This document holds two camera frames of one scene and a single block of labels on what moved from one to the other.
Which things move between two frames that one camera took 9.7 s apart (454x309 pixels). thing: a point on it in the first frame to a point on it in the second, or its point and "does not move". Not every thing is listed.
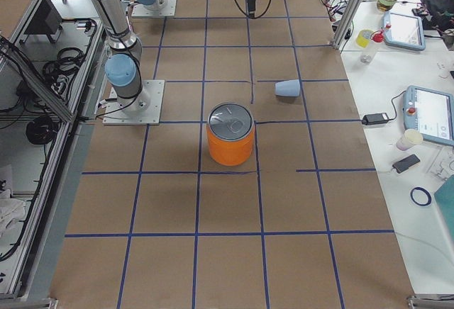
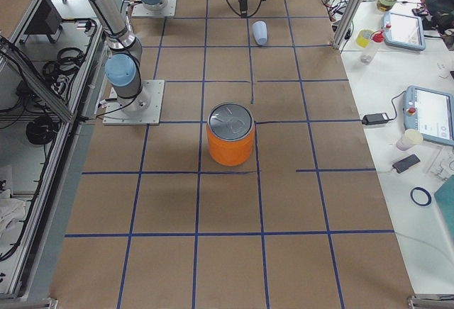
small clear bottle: x=367 y=54 does not move
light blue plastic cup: x=288 y=88 to x=260 y=32
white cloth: x=11 y=210 does not move
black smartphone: x=405 y=164 does not move
